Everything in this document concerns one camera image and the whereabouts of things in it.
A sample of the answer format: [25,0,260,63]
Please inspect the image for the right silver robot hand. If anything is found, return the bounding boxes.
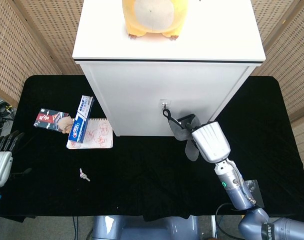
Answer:
[178,113,232,164]

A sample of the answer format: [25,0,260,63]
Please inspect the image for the grey mesh triangular pouch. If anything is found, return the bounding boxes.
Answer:
[162,104,200,162]

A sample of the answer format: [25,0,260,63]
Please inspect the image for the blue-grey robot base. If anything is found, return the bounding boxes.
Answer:
[91,214,200,240]

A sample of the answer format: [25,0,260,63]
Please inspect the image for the clear adhesive metal hook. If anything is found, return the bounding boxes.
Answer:
[158,97,172,111]

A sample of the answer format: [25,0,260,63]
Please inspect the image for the white cabinet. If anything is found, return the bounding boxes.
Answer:
[72,0,267,138]

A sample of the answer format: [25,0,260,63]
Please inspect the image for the dark red printed box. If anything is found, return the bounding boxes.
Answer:
[33,107,72,133]

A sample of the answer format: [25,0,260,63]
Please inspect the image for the small beige plush toy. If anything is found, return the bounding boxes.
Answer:
[58,116,75,135]

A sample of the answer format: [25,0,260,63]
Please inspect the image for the silver keys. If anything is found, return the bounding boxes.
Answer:
[79,167,91,182]

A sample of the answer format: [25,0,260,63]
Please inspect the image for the black tablecloth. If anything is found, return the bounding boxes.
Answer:
[0,74,304,223]

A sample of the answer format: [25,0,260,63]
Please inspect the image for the white table leg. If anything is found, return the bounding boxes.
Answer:
[210,215,217,240]

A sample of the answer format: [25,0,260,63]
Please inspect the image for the blue toothpaste box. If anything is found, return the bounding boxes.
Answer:
[67,95,95,144]

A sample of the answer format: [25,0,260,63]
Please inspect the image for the spiral notebook with red drawings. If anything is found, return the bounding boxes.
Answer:
[66,118,114,150]

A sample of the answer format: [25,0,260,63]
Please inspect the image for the yellow plush toy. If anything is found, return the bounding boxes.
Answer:
[121,0,189,41]

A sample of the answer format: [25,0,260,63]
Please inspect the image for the black floor cable bundle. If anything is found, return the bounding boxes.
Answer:
[0,98,17,137]

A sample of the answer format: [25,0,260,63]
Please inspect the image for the thin blue cable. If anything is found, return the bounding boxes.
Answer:
[71,216,79,240]

